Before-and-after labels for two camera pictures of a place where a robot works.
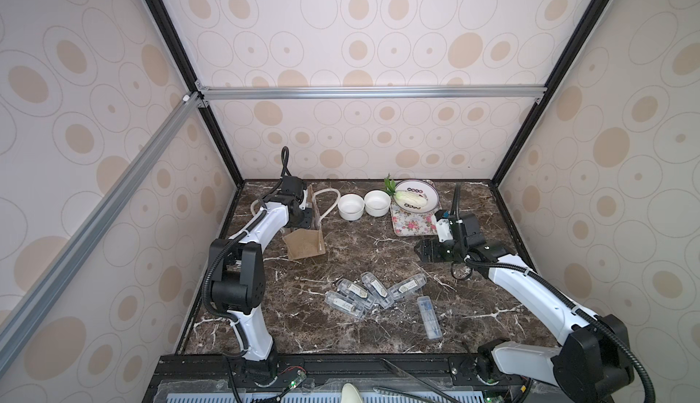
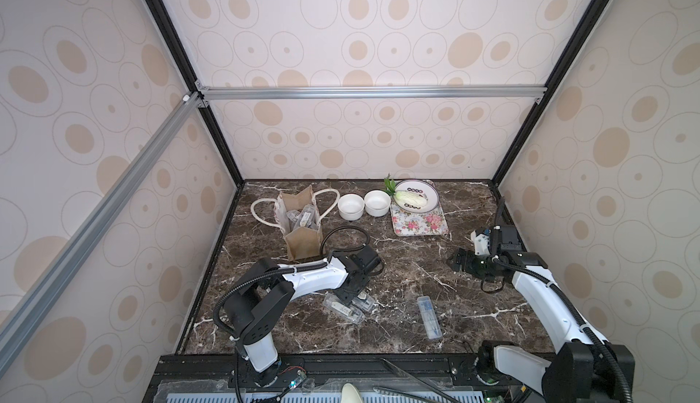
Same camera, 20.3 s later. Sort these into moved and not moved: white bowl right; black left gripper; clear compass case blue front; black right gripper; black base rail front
Moved: black left gripper; black right gripper
Not moved: clear compass case blue front; black base rail front; white bowl right
